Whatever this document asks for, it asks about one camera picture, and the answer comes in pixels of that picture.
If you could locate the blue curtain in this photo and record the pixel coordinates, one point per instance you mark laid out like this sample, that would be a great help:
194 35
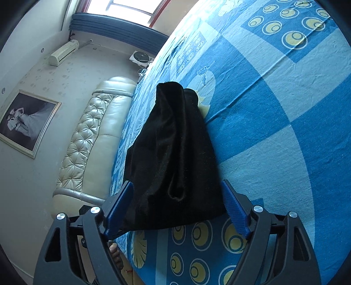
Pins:
115 30

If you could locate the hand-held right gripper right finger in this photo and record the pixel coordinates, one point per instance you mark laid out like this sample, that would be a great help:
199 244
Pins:
235 211

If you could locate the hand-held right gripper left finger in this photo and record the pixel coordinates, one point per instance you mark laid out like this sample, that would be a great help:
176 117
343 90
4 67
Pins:
120 208

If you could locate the black pants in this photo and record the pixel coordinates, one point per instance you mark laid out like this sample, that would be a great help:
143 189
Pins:
170 153

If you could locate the blue patterned bed sheet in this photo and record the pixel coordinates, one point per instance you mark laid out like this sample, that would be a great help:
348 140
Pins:
274 123

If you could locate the white air conditioner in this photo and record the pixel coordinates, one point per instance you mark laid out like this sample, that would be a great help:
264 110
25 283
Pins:
64 52

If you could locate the small white fan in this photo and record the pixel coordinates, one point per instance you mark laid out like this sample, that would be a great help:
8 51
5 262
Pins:
139 57

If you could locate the red framed window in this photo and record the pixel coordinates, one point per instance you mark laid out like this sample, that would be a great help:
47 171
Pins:
129 8

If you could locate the cream tufted leather headboard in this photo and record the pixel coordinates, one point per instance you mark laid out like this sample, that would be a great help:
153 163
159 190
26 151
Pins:
90 137

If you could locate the framed wall picture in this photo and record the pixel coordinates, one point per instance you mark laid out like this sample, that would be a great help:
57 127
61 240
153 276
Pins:
27 123

